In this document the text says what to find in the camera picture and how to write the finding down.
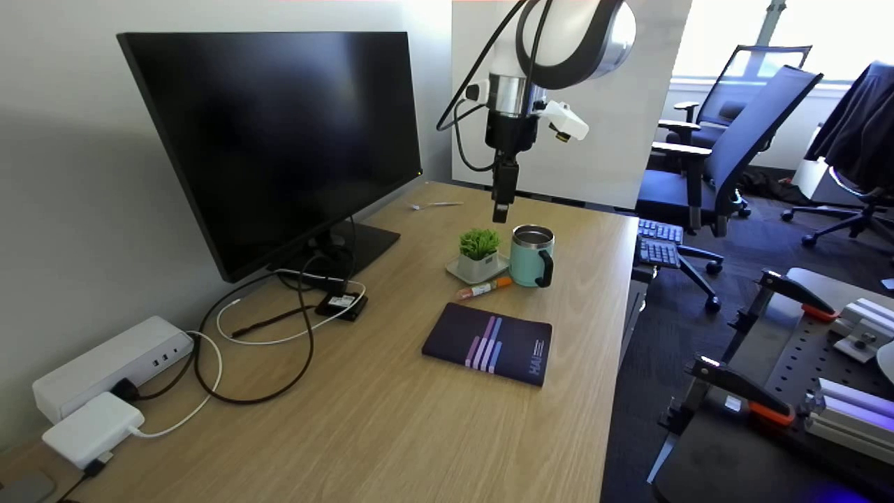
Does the black monitor stand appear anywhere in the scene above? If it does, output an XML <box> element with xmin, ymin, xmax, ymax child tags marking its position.
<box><xmin>273</xmin><ymin>219</ymin><xmax>402</xmax><ymax>283</ymax></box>

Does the white stick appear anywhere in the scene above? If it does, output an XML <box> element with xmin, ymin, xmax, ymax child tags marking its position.
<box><xmin>399</xmin><ymin>195</ymin><xmax>468</xmax><ymax>215</ymax></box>

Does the dark purple notebook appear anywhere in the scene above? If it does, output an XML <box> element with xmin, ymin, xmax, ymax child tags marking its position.
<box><xmin>420</xmin><ymin>303</ymin><xmax>556</xmax><ymax>388</ymax></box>

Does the aluminium extrusion stack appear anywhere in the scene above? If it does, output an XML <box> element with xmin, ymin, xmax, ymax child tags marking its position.
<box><xmin>801</xmin><ymin>376</ymin><xmax>894</xmax><ymax>471</ymax></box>

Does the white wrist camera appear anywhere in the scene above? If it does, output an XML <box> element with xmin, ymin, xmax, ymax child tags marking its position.
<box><xmin>535</xmin><ymin>96</ymin><xmax>592</xmax><ymax>147</ymax></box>

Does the black dongle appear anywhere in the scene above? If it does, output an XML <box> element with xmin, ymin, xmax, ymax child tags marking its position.
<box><xmin>314</xmin><ymin>288</ymin><xmax>370</xmax><ymax>324</ymax></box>

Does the orange marker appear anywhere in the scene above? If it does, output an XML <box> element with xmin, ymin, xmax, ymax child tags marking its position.
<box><xmin>456</xmin><ymin>274</ymin><xmax>516</xmax><ymax>306</ymax></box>

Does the black swivel chair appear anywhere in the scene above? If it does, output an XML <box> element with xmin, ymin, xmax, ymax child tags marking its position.
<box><xmin>780</xmin><ymin>156</ymin><xmax>894</xmax><ymax>251</ymax></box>

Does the grey flat device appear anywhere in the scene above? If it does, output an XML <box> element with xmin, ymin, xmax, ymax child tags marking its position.
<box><xmin>0</xmin><ymin>471</ymin><xmax>62</xmax><ymax>503</ymax></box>

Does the white power adapter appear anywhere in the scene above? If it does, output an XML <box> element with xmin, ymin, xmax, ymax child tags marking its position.
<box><xmin>40</xmin><ymin>392</ymin><xmax>148</xmax><ymax>472</ymax></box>

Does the black clamp with orange grip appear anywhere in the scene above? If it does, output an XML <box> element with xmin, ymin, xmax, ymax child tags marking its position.
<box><xmin>645</xmin><ymin>356</ymin><xmax>801</xmax><ymax>486</ymax></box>
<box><xmin>720</xmin><ymin>267</ymin><xmax>841</xmax><ymax>367</ymax></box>

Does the white partition panel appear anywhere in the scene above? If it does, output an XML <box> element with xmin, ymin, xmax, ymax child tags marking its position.
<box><xmin>449</xmin><ymin>0</ymin><xmax>697</xmax><ymax>214</ymax></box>

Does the black pen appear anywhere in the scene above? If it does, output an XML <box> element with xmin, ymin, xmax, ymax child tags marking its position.
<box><xmin>229</xmin><ymin>306</ymin><xmax>318</xmax><ymax>341</ymax></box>

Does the blue mesh office chair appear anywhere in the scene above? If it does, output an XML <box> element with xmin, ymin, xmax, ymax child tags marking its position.
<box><xmin>658</xmin><ymin>42</ymin><xmax>817</xmax><ymax>151</ymax></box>

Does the small green potted plant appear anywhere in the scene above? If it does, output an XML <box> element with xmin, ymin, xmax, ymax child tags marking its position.
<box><xmin>459</xmin><ymin>226</ymin><xmax>502</xmax><ymax>283</ymax></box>

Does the black computer monitor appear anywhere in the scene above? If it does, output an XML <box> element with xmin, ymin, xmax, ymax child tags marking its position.
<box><xmin>114</xmin><ymin>28</ymin><xmax>426</xmax><ymax>285</ymax></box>

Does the white cable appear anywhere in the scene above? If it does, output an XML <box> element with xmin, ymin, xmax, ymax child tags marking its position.
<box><xmin>212</xmin><ymin>283</ymin><xmax>371</xmax><ymax>349</ymax></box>
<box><xmin>128</xmin><ymin>330</ymin><xmax>226</xmax><ymax>446</ymax></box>

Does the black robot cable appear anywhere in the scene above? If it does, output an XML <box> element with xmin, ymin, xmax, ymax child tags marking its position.
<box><xmin>433</xmin><ymin>0</ymin><xmax>537</xmax><ymax>176</ymax></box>

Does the aluminium extrusion with bracket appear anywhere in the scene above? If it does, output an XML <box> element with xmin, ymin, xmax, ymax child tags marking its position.
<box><xmin>829</xmin><ymin>295</ymin><xmax>894</xmax><ymax>369</ymax></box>

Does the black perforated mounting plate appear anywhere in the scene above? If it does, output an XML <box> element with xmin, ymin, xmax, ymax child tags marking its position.
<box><xmin>652</xmin><ymin>267</ymin><xmax>894</xmax><ymax>503</ymax></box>

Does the black jacket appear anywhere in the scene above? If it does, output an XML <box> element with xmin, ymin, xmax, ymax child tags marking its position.
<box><xmin>804</xmin><ymin>59</ymin><xmax>894</xmax><ymax>205</ymax></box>

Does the teal mug with black handle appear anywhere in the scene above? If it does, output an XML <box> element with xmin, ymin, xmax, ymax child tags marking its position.
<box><xmin>507</xmin><ymin>222</ymin><xmax>558</xmax><ymax>295</ymax></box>

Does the pale square plant tray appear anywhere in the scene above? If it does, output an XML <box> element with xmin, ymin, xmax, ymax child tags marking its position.
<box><xmin>445</xmin><ymin>254</ymin><xmax>511</xmax><ymax>288</ymax></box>

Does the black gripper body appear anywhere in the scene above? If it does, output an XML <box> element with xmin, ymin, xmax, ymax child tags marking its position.
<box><xmin>483</xmin><ymin>109</ymin><xmax>543</xmax><ymax>190</ymax></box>

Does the black desk cable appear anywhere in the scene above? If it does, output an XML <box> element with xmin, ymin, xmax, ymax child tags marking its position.
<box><xmin>110</xmin><ymin>267</ymin><xmax>322</xmax><ymax>408</ymax></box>

